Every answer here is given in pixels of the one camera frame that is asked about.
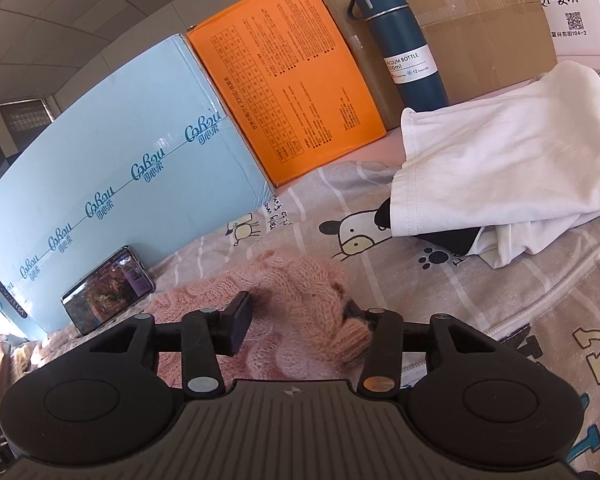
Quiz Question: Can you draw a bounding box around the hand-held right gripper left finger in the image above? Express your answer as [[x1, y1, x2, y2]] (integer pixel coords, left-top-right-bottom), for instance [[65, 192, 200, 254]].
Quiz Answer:
[[88, 290, 254, 393]]

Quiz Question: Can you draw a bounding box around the white paper bag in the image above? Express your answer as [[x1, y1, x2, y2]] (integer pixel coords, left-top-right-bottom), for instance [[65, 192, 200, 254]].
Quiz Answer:
[[521, 0, 600, 58]]

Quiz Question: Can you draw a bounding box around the pink knitted sweater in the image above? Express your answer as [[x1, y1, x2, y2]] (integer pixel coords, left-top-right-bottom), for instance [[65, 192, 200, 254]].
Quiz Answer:
[[141, 249, 372, 387]]

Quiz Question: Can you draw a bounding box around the brown cardboard box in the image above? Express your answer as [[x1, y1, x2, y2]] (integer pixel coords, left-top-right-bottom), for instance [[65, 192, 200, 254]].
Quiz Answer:
[[314, 0, 559, 130]]

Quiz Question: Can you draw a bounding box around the dark blue vacuum bottle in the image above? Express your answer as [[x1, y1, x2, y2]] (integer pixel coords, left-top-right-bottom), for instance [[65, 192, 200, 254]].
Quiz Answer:
[[347, 0, 450, 111]]

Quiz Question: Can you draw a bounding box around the black smartphone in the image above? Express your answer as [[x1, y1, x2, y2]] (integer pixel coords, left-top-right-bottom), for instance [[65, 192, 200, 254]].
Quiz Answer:
[[60, 245, 156, 337]]

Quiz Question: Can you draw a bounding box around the cartoon cow printed bedsheet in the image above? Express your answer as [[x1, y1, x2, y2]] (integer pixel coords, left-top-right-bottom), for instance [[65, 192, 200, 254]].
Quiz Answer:
[[10, 67, 600, 480]]

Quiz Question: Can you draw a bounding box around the light blue cardboard box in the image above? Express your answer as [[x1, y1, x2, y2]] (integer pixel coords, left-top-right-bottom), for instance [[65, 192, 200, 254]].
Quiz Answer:
[[0, 33, 277, 341]]

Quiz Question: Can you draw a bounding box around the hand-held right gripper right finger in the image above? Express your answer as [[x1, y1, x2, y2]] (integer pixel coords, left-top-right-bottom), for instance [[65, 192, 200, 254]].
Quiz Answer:
[[344, 298, 501, 396]]

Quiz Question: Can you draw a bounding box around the white cloth garment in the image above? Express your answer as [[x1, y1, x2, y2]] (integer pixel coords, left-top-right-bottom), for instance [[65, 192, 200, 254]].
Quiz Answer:
[[390, 61, 600, 269]]

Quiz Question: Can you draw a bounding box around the orange cardboard box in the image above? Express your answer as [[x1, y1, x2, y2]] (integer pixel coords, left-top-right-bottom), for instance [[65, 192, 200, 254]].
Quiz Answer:
[[186, 0, 389, 188]]

